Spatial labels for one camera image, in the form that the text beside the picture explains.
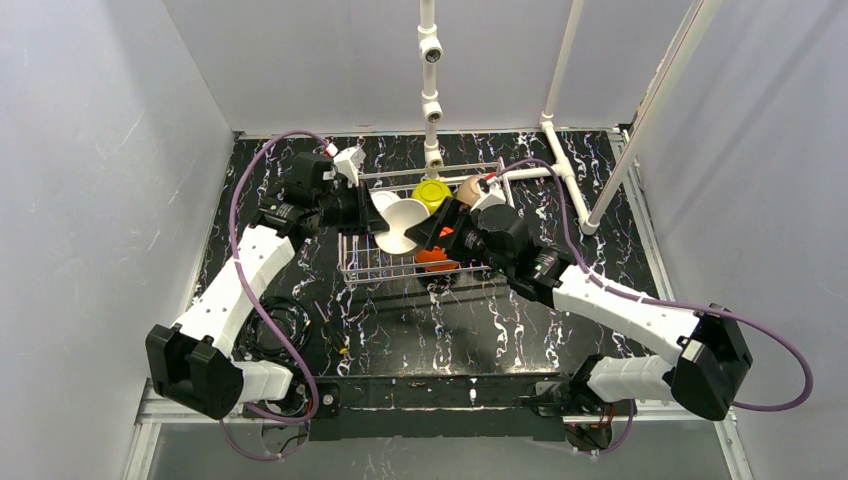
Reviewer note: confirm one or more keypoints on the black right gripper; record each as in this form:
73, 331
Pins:
444, 226

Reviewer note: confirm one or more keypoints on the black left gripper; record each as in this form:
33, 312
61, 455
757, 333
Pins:
365, 210

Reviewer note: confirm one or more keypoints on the orange bowl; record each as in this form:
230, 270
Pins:
435, 260

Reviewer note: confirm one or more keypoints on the cream white bowl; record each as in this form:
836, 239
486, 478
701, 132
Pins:
400, 216

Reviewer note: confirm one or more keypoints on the yellow-green bowl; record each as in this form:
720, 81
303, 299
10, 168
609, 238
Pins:
431, 193

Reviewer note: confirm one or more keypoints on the beige floral bowl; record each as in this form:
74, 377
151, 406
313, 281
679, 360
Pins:
469, 191

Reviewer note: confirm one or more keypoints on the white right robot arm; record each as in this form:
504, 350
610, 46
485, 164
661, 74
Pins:
699, 357

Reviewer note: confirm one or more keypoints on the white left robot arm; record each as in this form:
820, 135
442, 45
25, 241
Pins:
191, 360

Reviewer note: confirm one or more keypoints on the black yellow screwdriver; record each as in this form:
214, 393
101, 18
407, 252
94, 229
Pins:
331, 333

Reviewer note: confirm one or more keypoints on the white diagonal PVC pole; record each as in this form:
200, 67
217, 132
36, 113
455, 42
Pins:
686, 40

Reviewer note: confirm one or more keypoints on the white wire dish rack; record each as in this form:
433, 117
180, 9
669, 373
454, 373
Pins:
361, 261

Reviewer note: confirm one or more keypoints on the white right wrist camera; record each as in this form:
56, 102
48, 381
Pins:
490, 193

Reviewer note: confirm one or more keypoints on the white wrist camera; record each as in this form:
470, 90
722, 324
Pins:
347, 163
490, 193

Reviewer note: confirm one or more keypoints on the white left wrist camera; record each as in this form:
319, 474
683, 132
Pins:
347, 163

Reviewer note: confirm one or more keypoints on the white PVC camera post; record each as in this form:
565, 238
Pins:
430, 52

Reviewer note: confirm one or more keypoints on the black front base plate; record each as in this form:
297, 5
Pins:
529, 405

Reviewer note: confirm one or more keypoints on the aluminium extrusion frame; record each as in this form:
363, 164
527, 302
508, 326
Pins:
457, 324

